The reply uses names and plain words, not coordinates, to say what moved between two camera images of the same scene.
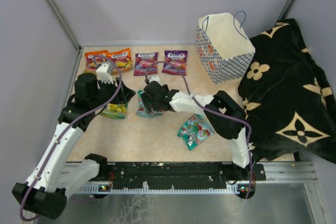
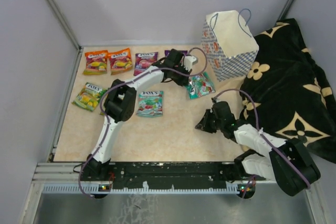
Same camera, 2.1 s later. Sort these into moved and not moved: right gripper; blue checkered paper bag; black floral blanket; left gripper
Moved: right gripper; blue checkered paper bag; left gripper
Not moved: black floral blanket
